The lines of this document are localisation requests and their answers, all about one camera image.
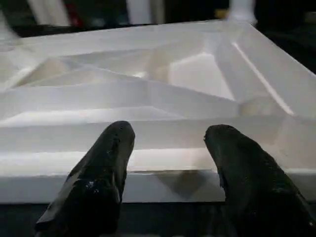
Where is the white plastic table top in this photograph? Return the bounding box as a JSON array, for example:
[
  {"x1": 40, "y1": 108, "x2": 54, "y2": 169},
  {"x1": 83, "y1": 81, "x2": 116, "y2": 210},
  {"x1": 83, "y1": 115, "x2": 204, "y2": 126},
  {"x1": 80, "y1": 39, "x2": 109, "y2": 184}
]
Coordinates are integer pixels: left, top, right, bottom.
[{"x1": 0, "y1": 20, "x2": 316, "y2": 204}]

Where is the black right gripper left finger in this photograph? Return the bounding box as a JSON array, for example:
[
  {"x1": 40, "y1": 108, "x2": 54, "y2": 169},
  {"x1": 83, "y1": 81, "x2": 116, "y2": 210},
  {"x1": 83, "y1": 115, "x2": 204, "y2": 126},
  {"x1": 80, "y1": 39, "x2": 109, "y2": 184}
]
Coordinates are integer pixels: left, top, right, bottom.
[{"x1": 35, "y1": 120, "x2": 136, "y2": 237}]

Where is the black plastic mat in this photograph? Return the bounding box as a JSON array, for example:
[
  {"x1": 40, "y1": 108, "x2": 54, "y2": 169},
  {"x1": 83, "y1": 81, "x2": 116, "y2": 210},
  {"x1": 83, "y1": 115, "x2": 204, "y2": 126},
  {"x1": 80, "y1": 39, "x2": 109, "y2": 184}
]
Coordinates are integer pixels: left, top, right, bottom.
[{"x1": 0, "y1": 17, "x2": 316, "y2": 237}]

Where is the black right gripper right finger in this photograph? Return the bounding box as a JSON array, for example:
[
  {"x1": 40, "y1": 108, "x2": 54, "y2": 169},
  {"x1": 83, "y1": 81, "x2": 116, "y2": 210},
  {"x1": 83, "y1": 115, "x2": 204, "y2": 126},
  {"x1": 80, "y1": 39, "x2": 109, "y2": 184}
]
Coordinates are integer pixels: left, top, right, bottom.
[{"x1": 204, "y1": 124, "x2": 316, "y2": 237}]

